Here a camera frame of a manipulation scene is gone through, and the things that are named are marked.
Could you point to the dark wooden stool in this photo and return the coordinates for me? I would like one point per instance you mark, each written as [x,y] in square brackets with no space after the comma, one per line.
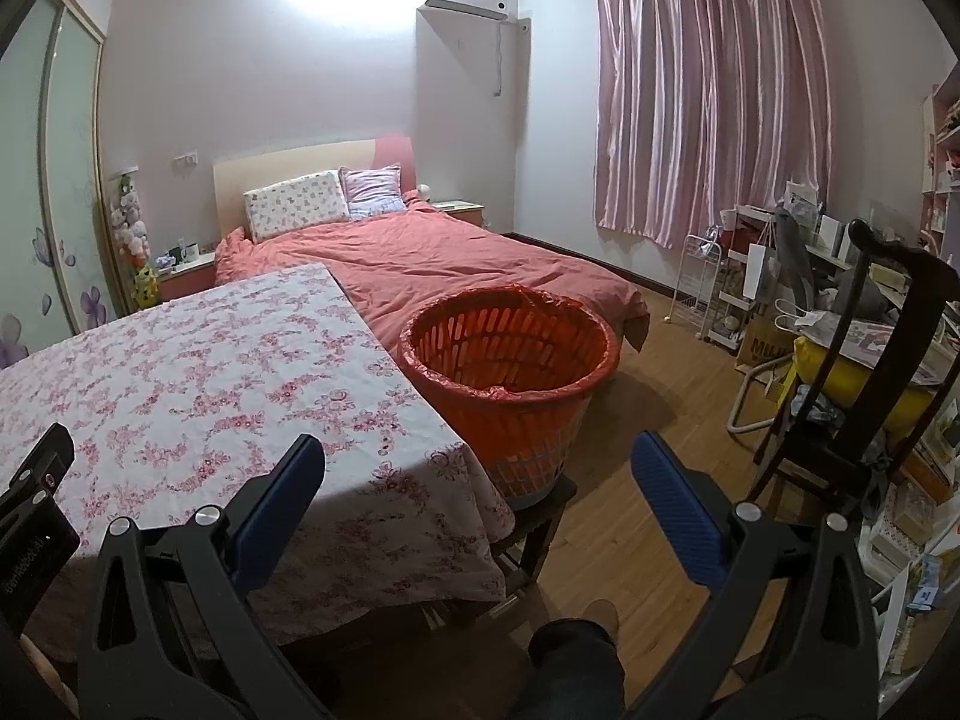
[540,532]

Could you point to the yellow cushion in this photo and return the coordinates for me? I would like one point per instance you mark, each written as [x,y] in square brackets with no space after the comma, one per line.
[862,382]

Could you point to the white paper bag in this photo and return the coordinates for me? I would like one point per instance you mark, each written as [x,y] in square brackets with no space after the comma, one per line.
[760,274]

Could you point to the brown paper bag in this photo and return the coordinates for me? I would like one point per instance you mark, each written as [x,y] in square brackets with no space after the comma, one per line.
[765,341]

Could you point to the hanging plush toys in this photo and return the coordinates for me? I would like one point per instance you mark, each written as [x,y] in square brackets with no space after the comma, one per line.
[131,221]

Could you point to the pink curtain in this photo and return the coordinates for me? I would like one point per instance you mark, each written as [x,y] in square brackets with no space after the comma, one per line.
[712,90]

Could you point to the pink white bookshelf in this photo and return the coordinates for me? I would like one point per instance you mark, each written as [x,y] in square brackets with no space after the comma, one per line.
[943,135]

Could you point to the floral sliding wardrobe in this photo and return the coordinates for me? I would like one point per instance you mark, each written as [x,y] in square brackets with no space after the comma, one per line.
[60,202]

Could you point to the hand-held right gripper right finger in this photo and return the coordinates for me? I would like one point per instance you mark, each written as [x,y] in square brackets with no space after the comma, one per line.
[675,502]

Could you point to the newspaper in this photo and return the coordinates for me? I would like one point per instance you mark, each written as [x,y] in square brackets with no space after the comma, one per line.
[874,341]

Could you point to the white tube frame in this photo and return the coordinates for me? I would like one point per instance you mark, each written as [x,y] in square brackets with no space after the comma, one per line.
[742,401]

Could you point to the bed with pink duvet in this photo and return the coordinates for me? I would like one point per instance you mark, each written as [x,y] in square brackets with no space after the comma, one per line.
[465,262]

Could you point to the pink striped pillow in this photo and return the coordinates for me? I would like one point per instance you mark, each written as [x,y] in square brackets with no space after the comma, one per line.
[375,187]

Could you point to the orange plastic basket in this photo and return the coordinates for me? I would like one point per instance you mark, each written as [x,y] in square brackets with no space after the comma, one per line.
[525,465]

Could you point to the white air conditioner pipe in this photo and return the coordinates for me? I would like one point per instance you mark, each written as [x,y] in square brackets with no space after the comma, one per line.
[498,56]

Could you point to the person's brown shoe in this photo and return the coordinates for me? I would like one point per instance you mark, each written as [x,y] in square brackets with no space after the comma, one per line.
[604,619]

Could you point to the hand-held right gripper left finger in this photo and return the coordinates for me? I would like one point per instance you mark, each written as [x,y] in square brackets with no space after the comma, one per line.
[281,510]

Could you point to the dark wooden chair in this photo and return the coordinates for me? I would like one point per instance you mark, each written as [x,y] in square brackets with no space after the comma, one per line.
[904,337]

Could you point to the white floral pillow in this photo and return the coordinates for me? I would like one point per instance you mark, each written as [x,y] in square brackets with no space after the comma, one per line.
[296,206]

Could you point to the green yellow plush toy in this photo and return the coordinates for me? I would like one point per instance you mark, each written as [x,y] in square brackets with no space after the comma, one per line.
[146,286]

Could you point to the pile of boxes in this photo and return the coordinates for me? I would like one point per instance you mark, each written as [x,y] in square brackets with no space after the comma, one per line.
[919,532]

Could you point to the white storage cart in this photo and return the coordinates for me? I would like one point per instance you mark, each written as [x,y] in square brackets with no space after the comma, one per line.
[739,315]

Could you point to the beige pink bed headboard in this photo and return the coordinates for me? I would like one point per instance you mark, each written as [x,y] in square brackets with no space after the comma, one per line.
[300,161]

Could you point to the pink white nightstand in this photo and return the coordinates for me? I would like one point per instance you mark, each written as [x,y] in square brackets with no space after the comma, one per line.
[459,208]
[187,276]

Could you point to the grey cloth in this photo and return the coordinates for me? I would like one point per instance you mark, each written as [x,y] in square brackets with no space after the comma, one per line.
[795,255]

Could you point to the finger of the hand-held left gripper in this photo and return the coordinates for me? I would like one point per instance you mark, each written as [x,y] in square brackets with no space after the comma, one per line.
[45,454]

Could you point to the floral tablecloth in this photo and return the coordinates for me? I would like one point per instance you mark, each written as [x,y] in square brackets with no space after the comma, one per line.
[225,390]

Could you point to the person's leg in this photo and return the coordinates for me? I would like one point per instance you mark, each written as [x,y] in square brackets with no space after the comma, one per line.
[574,675]

